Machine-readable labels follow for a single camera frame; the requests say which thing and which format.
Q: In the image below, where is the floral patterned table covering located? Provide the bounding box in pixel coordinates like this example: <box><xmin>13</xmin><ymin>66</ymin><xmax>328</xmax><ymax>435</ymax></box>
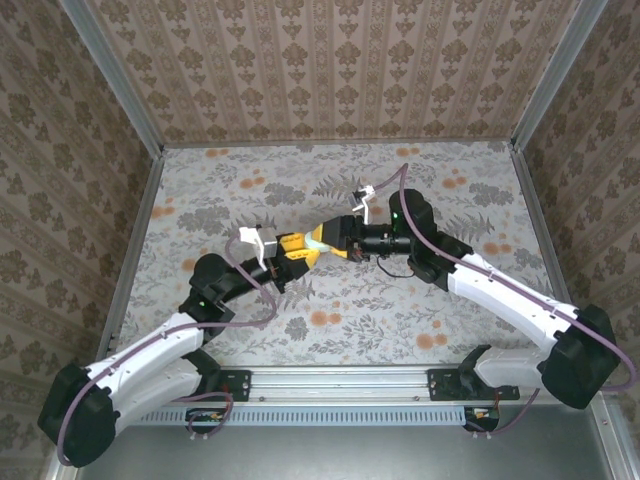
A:
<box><xmin>117</xmin><ymin>142</ymin><xmax>576</xmax><ymax>369</ymax></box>

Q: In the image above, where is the small left circuit board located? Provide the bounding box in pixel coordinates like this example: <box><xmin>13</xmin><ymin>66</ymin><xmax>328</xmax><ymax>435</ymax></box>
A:
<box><xmin>185</xmin><ymin>407</ymin><xmax>227</xmax><ymax>434</ymax></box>

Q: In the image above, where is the small circuit board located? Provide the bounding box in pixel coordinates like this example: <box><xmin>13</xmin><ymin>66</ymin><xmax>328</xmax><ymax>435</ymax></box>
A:
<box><xmin>463</xmin><ymin>405</ymin><xmax>501</xmax><ymax>432</ymax></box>
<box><xmin>185</xmin><ymin>407</ymin><xmax>227</xmax><ymax>434</ymax></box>

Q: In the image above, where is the grey metal sheet panel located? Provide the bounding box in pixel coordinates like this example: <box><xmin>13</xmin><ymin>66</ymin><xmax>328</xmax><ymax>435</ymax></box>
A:
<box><xmin>49</xmin><ymin>404</ymin><xmax>621</xmax><ymax>480</ymax></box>

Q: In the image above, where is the small right circuit board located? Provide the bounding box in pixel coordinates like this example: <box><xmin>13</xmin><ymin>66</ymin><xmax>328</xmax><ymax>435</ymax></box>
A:
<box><xmin>463</xmin><ymin>405</ymin><xmax>501</xmax><ymax>432</ymax></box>

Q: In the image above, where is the thin black right gripper cable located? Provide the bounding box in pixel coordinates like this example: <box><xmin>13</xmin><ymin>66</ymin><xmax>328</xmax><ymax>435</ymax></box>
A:
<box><xmin>375</xmin><ymin>255</ymin><xmax>419</xmax><ymax>280</ymax></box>

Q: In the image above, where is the aluminium table side rail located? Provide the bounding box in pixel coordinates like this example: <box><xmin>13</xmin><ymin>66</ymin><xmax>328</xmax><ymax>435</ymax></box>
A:
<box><xmin>510</xmin><ymin>144</ymin><xmax>576</xmax><ymax>311</ymax></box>
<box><xmin>97</xmin><ymin>147</ymin><xmax>166</xmax><ymax>366</ymax></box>

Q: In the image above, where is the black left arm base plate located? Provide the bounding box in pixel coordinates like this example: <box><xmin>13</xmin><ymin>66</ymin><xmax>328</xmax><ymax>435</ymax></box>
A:
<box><xmin>199</xmin><ymin>368</ymin><xmax>252</xmax><ymax>403</ymax></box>

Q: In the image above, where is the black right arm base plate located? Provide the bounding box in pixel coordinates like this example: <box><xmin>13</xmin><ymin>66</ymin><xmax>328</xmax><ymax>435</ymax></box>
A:
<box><xmin>427</xmin><ymin>368</ymin><xmax>520</xmax><ymax>403</ymax></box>

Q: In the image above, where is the grey slotted cable duct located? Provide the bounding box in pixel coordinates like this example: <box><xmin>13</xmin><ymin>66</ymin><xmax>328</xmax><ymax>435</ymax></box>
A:
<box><xmin>134</xmin><ymin>405</ymin><xmax>469</xmax><ymax>427</ymax></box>

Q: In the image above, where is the aluminium frame post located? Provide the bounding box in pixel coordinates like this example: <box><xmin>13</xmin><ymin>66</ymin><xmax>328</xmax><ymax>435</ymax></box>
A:
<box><xmin>509</xmin><ymin>0</ymin><xmax>610</xmax><ymax>151</ymax></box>
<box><xmin>58</xmin><ymin>0</ymin><xmax>166</xmax><ymax>156</ymax></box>

